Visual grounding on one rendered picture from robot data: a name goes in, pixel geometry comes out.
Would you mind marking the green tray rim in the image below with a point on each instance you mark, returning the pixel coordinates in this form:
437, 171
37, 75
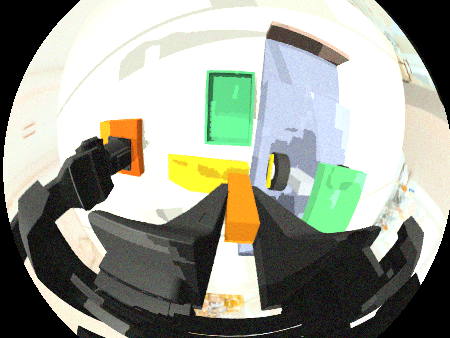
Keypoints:
251, 110

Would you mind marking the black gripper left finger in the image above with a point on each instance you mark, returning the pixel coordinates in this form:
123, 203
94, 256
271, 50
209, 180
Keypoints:
184, 247

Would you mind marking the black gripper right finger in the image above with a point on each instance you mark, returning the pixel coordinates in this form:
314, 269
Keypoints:
289, 252

